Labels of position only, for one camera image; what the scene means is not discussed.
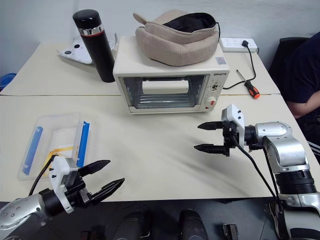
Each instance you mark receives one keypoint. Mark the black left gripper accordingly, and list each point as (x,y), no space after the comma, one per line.
(77,192)

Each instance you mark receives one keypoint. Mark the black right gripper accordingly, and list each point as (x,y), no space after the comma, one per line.
(228,140)

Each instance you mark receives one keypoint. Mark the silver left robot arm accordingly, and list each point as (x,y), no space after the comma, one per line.
(15,212)

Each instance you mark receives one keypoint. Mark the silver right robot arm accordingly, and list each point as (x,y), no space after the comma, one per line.
(287,150)

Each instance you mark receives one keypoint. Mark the person's bare forearm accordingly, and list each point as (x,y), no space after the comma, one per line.
(307,106)

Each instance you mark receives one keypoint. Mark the oven timer knob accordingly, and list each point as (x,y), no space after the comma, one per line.
(210,102)

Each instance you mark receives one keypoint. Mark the glass oven door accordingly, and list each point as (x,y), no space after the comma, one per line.
(162,100)

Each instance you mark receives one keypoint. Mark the clear plastic storage box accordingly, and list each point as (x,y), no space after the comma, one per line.
(62,125)

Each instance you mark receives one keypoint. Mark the printed label sticker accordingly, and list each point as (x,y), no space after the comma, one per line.
(220,60)

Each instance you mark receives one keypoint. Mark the cream mini oven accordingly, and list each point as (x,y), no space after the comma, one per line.
(140,65)

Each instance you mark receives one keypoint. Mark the blue container clip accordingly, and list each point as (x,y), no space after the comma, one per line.
(32,150)
(83,142)

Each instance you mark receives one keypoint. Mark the dark rounded shape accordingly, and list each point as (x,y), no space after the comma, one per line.
(192,225)
(132,225)

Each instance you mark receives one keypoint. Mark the orange black screwdriver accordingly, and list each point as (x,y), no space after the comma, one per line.
(252,91)

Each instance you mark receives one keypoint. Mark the white power strip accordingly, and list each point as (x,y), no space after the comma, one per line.
(230,45)

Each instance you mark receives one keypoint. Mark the small dark block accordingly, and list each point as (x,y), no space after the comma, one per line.
(230,230)

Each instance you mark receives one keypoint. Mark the beige fabric bag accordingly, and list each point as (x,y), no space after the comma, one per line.
(175,50)

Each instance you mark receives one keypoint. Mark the person in dark shirt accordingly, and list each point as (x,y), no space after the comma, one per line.
(305,75)

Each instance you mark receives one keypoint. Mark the black cloth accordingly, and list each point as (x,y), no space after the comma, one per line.
(190,22)

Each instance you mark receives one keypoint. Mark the black thermos bottle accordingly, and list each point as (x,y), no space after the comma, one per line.
(100,55)

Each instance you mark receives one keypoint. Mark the white controller device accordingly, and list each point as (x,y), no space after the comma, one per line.
(75,53)

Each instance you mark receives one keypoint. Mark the blue round object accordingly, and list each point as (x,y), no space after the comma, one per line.
(6,81)

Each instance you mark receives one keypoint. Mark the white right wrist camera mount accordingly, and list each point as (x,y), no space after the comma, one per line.
(236,117)

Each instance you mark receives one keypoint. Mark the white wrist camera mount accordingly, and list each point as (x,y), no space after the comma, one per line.
(236,117)
(58,170)

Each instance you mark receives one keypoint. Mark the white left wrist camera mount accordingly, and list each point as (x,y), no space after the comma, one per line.
(58,170)

